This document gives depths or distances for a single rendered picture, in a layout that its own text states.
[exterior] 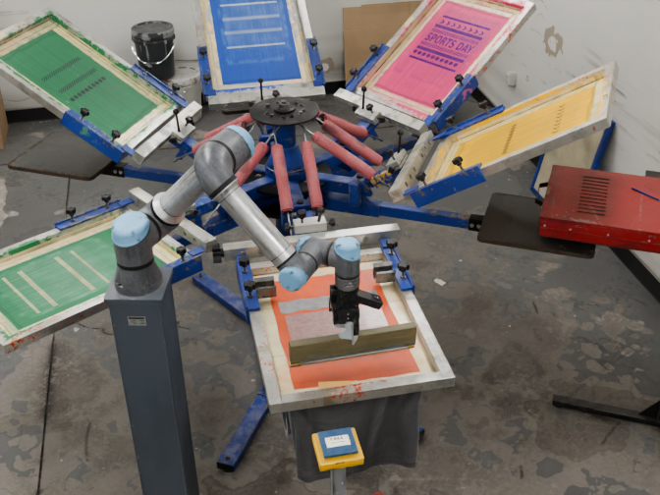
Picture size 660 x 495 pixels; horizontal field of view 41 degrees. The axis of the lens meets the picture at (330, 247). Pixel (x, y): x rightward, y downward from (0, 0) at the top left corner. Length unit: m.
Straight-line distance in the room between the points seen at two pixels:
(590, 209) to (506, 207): 0.42
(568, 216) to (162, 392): 1.63
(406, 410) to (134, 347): 0.91
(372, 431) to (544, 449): 1.23
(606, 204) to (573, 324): 1.32
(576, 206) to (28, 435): 2.57
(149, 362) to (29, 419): 1.43
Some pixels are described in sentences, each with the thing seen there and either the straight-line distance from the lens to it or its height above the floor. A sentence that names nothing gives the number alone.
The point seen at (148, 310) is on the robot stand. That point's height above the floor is 1.15.
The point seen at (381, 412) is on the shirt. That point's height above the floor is 0.80.
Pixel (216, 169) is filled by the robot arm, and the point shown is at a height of 1.68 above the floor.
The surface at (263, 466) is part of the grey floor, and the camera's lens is 3.87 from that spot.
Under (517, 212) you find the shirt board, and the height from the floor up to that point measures 0.95.
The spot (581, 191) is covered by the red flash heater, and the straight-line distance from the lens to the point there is 3.63.
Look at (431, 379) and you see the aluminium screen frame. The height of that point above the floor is 0.99.
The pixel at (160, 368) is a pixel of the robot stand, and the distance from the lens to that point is 2.96.
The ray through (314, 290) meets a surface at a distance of 3.19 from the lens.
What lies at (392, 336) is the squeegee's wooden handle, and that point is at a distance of 2.76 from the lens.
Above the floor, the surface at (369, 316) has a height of 0.96.
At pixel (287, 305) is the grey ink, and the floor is 0.96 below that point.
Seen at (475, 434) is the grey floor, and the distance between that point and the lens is 4.02.
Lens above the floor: 2.78
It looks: 32 degrees down
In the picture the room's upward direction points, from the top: 1 degrees counter-clockwise
